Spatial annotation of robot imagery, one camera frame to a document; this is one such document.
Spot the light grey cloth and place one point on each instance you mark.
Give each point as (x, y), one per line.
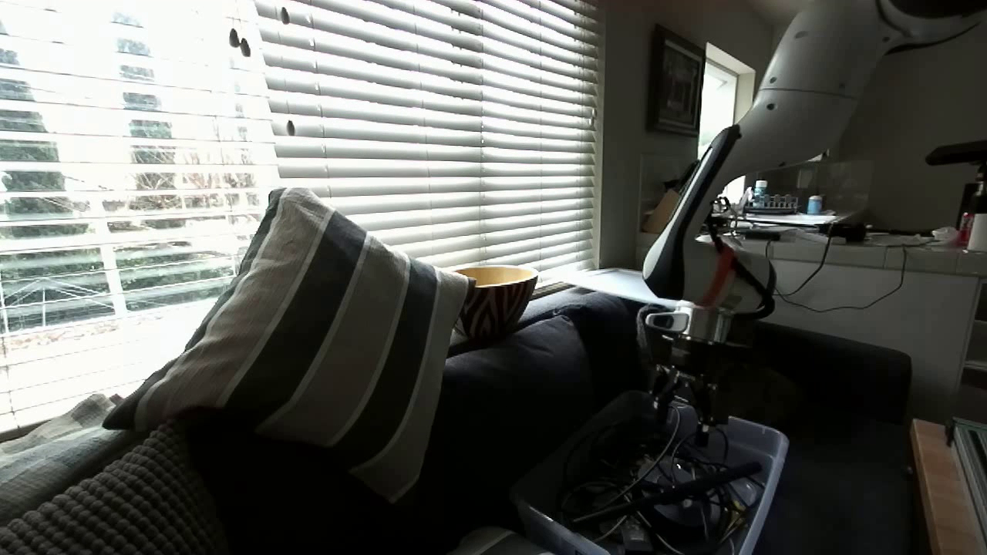
(54, 447)

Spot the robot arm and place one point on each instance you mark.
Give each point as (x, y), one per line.
(802, 92)

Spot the black stick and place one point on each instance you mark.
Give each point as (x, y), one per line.
(678, 492)

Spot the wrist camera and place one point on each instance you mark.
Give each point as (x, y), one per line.
(668, 321)

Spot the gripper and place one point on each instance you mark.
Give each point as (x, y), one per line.
(690, 354)

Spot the cardboard box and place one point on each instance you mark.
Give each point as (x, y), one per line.
(661, 212)

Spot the white cup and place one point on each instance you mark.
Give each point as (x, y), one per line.
(978, 233)

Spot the black lamp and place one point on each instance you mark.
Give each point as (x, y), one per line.
(960, 153)

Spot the grey knit blanket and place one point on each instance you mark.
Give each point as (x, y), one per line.
(116, 501)

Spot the framed picture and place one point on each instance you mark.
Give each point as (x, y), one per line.
(676, 81)

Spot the red can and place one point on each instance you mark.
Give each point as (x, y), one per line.
(963, 228)

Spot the window with white blinds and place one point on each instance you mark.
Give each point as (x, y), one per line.
(432, 116)

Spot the clear storage container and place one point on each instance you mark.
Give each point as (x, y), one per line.
(759, 455)

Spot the blue cup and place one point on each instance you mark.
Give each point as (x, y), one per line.
(814, 205)

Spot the small window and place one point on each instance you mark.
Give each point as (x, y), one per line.
(719, 100)

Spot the wooden bowl with zebra pattern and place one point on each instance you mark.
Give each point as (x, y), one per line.
(493, 304)

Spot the white counter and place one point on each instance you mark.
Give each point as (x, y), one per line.
(887, 308)

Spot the dark sofa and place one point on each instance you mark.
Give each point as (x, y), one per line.
(509, 401)

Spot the striped grey white pillow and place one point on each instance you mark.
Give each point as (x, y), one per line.
(308, 339)

